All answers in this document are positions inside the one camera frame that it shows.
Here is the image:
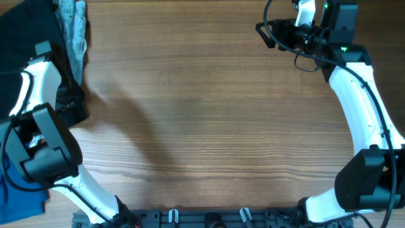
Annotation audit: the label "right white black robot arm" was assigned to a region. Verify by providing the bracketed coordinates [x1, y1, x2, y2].
[255, 1, 404, 227]

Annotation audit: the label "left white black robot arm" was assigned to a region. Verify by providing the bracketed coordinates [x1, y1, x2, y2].
[1, 41, 141, 227]

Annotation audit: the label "black shorts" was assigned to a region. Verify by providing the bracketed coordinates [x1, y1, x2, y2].
[1, 0, 88, 127]

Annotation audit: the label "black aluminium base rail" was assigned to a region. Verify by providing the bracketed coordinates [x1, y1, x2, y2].
[72, 207, 354, 228]

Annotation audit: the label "light blue denim shorts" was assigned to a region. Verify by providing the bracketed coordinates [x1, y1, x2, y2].
[53, 0, 87, 85]

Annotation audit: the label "blue garment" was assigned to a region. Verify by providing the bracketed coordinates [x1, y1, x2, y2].
[1, 173, 48, 225]

